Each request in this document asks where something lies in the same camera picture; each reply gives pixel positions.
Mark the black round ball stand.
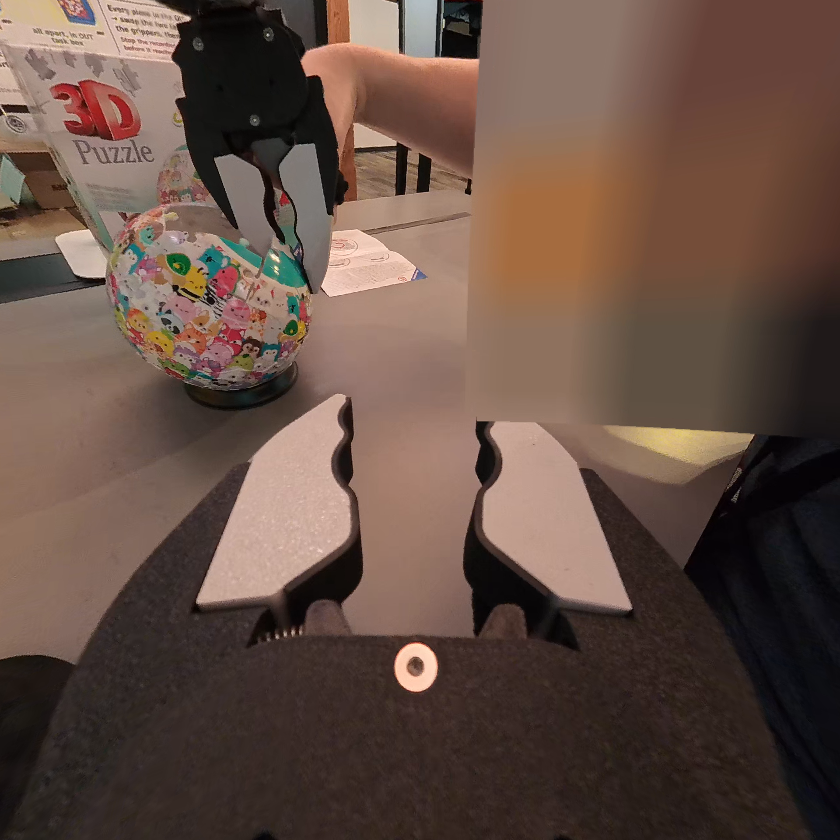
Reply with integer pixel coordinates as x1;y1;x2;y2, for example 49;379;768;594
184;361;299;411

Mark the framed instruction poster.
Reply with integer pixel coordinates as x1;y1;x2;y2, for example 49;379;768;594
0;0;198;106

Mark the person's dark clothing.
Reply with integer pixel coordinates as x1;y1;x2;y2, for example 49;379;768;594
682;433;840;840

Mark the colourful puzzle ball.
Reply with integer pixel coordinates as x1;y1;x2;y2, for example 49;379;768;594
105;203;315;388

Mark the white rounded card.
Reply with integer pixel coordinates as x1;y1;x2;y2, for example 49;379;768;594
56;230;118;281

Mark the brown cardboard box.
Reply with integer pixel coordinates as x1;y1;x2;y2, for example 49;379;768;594
20;150;83;211

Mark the person's right forearm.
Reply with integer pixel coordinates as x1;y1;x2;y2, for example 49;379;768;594
301;42;478;179

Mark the white folded instruction leaflet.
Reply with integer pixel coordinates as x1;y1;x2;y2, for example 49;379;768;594
320;230;429;298

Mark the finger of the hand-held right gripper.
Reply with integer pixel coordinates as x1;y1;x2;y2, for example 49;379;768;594
277;144;334;294
215;139;296;260

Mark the dark teal side cabinet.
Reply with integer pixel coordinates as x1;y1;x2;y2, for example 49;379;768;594
0;252;111;305

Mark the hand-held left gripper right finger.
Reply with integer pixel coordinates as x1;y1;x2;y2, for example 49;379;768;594
463;422;635;637

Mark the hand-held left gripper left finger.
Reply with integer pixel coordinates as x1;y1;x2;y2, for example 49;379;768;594
196;392;365;636

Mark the puzzle ball cardboard box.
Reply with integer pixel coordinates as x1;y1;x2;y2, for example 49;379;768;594
0;39;227;253

